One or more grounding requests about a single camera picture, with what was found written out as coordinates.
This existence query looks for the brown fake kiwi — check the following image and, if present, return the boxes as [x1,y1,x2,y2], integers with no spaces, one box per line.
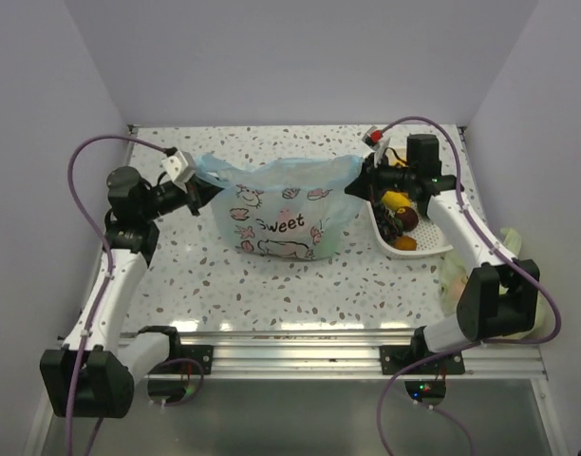
[392,236,418,252]

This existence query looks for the pale green plastic bag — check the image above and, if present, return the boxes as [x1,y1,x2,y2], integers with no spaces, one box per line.
[440,228,546,340]

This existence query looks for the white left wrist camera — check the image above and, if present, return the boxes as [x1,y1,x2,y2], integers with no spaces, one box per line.
[161,147,197,187]

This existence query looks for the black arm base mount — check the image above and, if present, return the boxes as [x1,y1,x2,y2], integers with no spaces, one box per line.
[379,327,466,375]

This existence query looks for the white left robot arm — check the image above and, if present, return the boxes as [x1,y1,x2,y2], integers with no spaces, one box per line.
[40,166,220,418]

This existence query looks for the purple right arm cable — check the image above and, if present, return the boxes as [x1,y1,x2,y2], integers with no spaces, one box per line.
[375,116,562,456]

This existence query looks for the dark brown fake mangosteen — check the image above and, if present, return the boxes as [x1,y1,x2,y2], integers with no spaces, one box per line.
[394,206,420,232]

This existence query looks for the round controller board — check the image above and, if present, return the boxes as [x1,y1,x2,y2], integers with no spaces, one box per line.
[147,379,197,407]
[404,380,447,407]

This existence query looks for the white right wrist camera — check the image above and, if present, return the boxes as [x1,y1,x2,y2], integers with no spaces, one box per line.
[362,126,389,167]

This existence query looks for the dark purple fake grapes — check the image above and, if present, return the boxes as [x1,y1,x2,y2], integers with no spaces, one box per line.
[372,202,403,243]

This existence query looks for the right round controller board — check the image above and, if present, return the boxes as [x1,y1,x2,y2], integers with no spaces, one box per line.
[404,380,447,407]

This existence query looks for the left round controller board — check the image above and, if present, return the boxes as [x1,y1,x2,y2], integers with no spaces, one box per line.
[147,379,197,407]

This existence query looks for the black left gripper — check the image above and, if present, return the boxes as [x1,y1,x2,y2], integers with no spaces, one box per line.
[141,170,229,221]

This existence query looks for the aluminium front rail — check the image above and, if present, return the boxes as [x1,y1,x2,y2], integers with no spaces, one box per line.
[110,330,548,381]

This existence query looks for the light blue plastic bag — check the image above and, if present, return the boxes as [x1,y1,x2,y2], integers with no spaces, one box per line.
[197,155,363,260]

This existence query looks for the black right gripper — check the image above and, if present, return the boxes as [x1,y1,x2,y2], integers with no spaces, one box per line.
[346,150,417,204]

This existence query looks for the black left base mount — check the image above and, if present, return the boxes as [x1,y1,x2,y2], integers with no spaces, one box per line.
[138,325,214,375]

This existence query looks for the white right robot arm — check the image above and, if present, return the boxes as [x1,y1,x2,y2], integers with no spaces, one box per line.
[346,127,539,373]

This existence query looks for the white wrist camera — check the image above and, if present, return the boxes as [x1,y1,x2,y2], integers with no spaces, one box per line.
[362,126,389,167]
[161,147,197,187]

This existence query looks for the white perforated plastic basket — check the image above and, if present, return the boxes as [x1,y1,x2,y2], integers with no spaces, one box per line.
[366,191,451,259]

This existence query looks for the yellow fake banana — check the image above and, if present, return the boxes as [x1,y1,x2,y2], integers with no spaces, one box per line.
[381,191,412,212]

